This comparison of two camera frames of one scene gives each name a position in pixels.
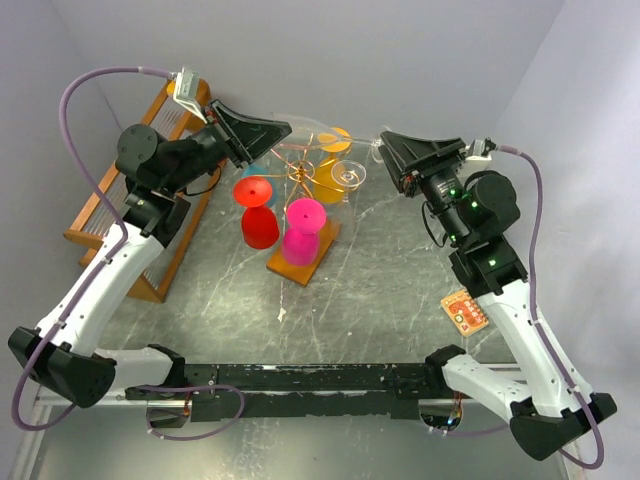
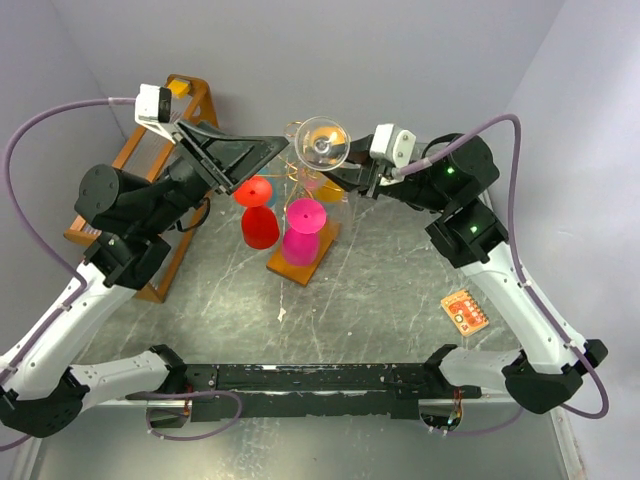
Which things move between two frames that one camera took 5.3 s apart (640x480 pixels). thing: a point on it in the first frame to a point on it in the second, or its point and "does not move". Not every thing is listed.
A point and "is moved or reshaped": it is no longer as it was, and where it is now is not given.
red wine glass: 259,223 does not move
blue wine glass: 263,171 does not move
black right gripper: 410,152 to 360,171
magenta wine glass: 305,217 does not move
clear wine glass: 312,134 is moved or reshaped
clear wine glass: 348,174 is moved or reshaped
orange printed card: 465,312 does not move
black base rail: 224,392 does not move
